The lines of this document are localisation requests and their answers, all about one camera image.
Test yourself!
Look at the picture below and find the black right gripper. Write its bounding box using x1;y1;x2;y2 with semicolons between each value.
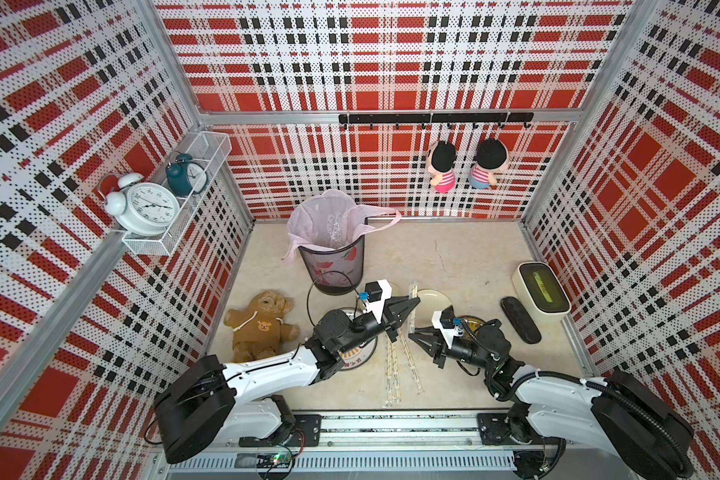
408;326;493;372

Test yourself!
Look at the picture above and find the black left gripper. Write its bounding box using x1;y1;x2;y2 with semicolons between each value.
337;294;419;355

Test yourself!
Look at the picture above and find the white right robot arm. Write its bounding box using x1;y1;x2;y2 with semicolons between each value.
409;319;694;479

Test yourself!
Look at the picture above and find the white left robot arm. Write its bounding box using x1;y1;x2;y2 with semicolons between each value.
153;297;420;464

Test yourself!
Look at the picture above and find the cream plate with black pattern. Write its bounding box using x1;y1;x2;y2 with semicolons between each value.
412;289;452;329

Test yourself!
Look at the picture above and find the yellow dark patterned plate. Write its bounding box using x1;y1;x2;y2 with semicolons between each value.
454;315;491;344

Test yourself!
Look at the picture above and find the white orange patterned plate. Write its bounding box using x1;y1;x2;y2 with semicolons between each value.
316;309;377;377

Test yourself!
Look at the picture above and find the black mesh trash bin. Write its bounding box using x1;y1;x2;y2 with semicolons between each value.
299;236;365;296

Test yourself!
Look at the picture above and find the black remote control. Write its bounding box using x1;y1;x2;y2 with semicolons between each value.
500;296;542;345

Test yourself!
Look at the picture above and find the pink plastic bin liner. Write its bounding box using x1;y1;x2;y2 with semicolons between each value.
282;189;402;264

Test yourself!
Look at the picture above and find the white box with green display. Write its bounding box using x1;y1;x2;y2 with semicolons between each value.
512;262;571;325

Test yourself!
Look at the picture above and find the brown teddy bear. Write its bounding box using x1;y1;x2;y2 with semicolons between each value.
223;290;301;363

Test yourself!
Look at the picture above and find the doll with pink dress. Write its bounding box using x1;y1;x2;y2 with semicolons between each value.
426;141;456;194

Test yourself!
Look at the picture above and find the green circuit board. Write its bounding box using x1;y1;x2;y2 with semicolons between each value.
255;452;293;471

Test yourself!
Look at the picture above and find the doll with striped shirt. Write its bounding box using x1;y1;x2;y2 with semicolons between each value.
468;138;509;190

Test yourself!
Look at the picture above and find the teal alarm clock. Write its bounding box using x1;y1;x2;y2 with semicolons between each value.
165;153;209;197

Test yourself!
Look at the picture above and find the white alarm clock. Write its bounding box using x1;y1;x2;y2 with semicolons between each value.
104;172;180;237

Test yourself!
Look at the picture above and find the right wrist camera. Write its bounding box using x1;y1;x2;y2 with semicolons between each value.
431;306;464;348

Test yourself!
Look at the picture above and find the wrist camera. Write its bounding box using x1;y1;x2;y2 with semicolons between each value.
359;279;392;324
431;306;464;348

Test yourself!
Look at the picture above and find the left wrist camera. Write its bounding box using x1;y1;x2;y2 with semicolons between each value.
359;279;392;324

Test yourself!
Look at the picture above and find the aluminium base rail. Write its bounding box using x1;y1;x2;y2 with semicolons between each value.
144;409;635;479

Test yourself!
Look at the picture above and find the black hook rail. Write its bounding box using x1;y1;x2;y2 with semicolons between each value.
338;112;534;126

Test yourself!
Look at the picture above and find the white wire wall shelf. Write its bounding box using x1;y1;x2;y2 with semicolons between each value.
107;131;235;257

